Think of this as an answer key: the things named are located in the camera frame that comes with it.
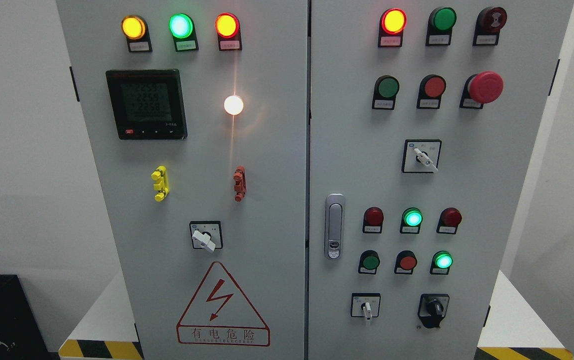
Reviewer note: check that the black rotary knob switch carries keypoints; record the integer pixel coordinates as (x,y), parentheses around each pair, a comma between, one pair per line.
(432,309)

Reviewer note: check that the red terminal block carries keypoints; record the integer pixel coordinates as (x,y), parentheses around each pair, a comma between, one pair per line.
(239,183)

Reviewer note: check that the white glowing indicator light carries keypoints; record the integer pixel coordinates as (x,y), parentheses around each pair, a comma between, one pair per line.
(233,105)

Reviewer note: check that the dark red indicator light left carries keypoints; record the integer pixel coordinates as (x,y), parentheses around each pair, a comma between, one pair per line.
(373,221)

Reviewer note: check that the dark red indicator light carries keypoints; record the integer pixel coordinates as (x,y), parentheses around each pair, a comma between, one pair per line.
(450,219)
(373,221)

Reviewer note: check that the left grey cabinet door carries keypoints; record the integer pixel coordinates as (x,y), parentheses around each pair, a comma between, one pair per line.
(264,234)

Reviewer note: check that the grey cabinet door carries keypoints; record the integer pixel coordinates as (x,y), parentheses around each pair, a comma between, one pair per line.
(357,151)
(264,234)

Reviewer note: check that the green push button lower row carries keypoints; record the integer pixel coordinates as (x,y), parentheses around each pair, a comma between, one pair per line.
(369,262)

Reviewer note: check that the yellow terminal block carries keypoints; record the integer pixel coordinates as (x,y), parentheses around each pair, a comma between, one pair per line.
(160,179)

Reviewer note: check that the lit green indicator light middle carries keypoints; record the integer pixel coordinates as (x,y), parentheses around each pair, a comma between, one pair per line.
(411,221)

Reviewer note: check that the green push button second row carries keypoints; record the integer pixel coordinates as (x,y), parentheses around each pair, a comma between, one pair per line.
(386,89)

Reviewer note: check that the red push button lower row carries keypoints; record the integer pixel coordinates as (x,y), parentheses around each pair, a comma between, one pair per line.
(406,261)

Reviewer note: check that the red electric hazard warning sign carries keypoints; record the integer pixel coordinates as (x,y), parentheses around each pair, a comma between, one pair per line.
(220,313)

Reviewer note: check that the right grey cabinet door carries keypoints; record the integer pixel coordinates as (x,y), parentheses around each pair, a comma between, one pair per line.
(357,151)

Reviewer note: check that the black digital power meter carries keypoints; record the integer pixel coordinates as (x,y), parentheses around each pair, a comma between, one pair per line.
(147,104)

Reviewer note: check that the red-ringed orange indicator light left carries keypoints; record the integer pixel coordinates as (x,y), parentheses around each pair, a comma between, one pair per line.
(227,28)

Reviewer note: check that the dark red indicator light right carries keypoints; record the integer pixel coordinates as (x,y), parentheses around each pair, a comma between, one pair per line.
(450,219)

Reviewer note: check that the red push button second row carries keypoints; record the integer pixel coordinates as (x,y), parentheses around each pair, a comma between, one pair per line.
(431,89)

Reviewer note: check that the lit green button lower row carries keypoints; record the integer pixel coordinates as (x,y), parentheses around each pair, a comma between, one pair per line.
(441,263)

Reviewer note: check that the green indicator light top left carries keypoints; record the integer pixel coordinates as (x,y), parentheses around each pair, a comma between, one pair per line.
(183,32)

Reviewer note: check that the red-ringed orange light right door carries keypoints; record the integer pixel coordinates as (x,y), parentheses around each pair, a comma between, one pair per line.
(391,30)

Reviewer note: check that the yellow indicator light top left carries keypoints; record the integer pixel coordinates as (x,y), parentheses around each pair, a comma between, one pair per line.
(136,33)

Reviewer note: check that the red mushroom emergency stop button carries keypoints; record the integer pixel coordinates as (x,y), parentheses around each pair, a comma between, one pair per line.
(480,89)

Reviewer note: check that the green push button top right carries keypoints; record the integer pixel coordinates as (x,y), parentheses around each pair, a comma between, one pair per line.
(440,26)

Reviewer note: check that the white platform with hazard stripes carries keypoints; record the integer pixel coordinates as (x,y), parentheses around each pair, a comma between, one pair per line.
(513,330)

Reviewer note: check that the dark red buzzer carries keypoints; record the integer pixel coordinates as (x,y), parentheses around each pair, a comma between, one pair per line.
(489,23)

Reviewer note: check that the black box lower left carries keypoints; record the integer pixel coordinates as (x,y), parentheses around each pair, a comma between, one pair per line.
(20,337)

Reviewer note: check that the silver cabinet door handle lock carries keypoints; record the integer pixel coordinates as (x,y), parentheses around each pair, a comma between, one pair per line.
(334,207)

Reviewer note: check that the white handle selector switch left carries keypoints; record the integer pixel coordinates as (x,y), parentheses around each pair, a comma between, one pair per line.
(206,235)

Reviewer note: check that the white lever selector switch upper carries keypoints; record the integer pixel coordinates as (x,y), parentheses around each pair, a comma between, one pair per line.
(421,156)

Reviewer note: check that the white lever selector switch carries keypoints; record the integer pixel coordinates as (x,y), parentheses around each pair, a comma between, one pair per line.
(365,306)
(421,156)

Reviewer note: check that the white lever selector switch lower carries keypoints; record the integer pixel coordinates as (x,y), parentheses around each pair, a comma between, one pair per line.
(365,306)

